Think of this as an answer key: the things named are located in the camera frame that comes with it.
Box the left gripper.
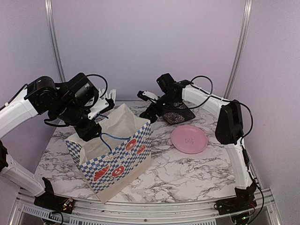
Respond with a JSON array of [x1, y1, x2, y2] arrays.
[[53, 98, 102, 141]]

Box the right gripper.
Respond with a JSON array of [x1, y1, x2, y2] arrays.
[[142, 93, 178, 121]]

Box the checkered paper bag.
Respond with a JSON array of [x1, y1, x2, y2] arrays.
[[65, 104, 152, 203]]

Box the pink plate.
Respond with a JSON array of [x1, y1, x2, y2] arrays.
[[171, 125, 208, 154]]

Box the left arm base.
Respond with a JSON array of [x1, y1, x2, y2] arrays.
[[34, 177, 75, 214]]

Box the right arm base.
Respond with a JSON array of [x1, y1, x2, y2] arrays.
[[214, 197, 257, 215]]

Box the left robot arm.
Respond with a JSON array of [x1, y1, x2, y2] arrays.
[[0, 73, 108, 142]]

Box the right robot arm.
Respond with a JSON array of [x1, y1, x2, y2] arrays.
[[137, 74, 256, 210]]

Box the black patterned square plate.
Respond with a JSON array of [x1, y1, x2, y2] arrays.
[[162, 102, 195, 125]]

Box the bundle of white wrapped straws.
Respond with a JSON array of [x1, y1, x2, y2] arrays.
[[98, 89, 117, 101]]

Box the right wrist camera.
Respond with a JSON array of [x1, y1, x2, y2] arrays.
[[137, 90, 159, 103]]

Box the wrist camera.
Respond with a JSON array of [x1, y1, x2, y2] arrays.
[[137, 90, 159, 103], [88, 96, 116, 120]]

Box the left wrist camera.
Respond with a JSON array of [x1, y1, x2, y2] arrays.
[[88, 96, 116, 120]]

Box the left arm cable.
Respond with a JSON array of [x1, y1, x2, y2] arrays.
[[85, 74, 109, 94]]

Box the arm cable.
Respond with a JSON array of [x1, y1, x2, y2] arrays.
[[187, 75, 254, 141], [85, 74, 109, 94]]

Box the left aluminium post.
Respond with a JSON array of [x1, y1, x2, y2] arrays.
[[45, 0, 66, 82]]

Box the aluminium post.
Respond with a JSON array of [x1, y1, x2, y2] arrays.
[[224, 0, 253, 98], [45, 0, 66, 82]]

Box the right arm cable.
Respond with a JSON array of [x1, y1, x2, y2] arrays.
[[187, 75, 254, 141]]

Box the aluminium front rail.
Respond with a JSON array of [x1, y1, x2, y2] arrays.
[[8, 189, 282, 225]]

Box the right aluminium post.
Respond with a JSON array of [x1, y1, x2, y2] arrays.
[[224, 0, 253, 98]]

